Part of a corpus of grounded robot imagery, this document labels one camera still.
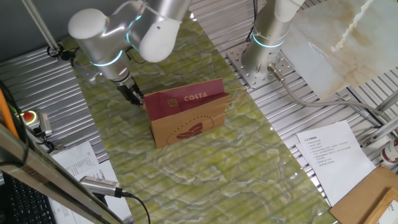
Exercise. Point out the aluminium frame bar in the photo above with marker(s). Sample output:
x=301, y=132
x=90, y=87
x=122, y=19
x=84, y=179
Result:
x=387, y=102
x=381, y=132

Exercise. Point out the cardboard box with white label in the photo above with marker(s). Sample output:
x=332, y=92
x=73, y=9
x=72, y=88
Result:
x=384, y=207

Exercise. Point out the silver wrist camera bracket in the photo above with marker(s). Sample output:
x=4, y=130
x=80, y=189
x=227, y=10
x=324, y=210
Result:
x=85, y=71

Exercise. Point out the black keyboard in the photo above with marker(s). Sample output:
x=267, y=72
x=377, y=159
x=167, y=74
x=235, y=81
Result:
x=25, y=205

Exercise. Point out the grey box camera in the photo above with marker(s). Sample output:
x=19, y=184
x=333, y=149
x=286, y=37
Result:
x=45, y=124

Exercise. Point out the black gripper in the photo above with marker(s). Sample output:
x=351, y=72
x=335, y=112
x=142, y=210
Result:
x=127, y=88

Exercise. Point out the beige marble pattern sheet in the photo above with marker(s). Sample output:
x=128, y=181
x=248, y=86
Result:
x=342, y=62

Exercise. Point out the silver ribbed camera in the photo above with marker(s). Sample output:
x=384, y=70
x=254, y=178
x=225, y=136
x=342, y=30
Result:
x=99, y=186

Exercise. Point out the Costa kraft maroon paper bag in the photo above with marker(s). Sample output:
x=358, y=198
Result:
x=189, y=121

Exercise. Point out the densely printed paper sheet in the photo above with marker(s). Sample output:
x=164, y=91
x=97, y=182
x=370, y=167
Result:
x=74, y=157

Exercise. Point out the shiny metal frame beam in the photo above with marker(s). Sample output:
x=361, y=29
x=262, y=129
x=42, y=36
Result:
x=46, y=174

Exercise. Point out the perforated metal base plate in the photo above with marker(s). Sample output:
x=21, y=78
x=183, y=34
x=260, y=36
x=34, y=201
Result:
x=248, y=77

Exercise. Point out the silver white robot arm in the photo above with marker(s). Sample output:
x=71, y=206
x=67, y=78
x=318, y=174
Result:
x=102, y=40

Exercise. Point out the small black microphone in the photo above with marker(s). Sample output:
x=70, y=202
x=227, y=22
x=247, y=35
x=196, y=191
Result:
x=66, y=55

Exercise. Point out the green marble pattern mat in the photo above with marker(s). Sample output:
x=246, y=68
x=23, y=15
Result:
x=217, y=171

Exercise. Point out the red emergency stop button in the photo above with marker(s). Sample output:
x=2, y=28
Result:
x=28, y=116

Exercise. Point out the red white paper cup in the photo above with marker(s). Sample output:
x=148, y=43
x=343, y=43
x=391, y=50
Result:
x=390, y=152

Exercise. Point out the thin aluminium pole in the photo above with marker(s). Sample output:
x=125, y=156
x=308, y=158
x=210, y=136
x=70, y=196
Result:
x=40, y=26

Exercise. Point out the titled instruction paper sheet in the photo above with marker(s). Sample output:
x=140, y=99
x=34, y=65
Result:
x=335, y=161
x=102, y=189

